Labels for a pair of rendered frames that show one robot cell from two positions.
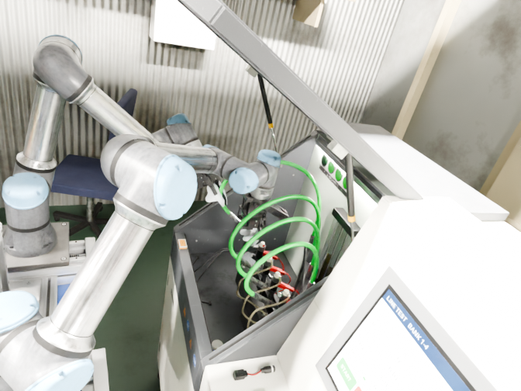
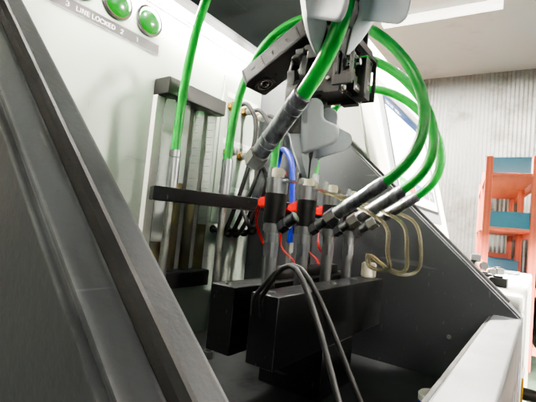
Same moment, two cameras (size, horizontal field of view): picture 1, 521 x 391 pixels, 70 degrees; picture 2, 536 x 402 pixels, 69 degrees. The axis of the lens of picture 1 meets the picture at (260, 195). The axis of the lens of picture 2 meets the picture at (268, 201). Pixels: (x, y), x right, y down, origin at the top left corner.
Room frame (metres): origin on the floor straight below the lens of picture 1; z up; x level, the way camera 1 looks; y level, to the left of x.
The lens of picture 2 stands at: (1.36, 0.38, 1.06)
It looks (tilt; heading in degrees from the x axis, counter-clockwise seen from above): 3 degrees up; 240
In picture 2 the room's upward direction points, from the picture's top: 5 degrees clockwise
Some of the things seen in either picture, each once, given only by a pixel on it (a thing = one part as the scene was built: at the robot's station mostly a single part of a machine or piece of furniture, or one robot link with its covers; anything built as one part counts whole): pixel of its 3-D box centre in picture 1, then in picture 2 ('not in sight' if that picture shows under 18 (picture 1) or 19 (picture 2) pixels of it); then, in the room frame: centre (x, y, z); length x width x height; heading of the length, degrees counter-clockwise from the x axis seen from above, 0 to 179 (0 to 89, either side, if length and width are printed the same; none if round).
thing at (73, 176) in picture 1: (93, 170); not in sight; (2.30, 1.21, 0.54); 0.63 x 0.60 x 1.08; 121
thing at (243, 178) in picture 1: (244, 175); not in sight; (1.00, 0.06, 1.43); 0.11 x 0.11 x 0.08; 64
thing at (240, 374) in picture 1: (254, 371); not in sight; (0.69, -0.11, 0.99); 0.12 x 0.02 x 0.02; 116
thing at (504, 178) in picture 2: not in sight; (500, 253); (-3.13, -2.14, 0.98); 2.15 x 0.57 x 1.95; 30
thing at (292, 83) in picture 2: not in sight; (301, 99); (1.11, -0.01, 1.21); 0.05 x 0.02 x 0.09; 25
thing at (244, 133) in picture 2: not in sight; (242, 153); (1.00, -0.39, 1.20); 0.13 x 0.03 x 0.31; 25
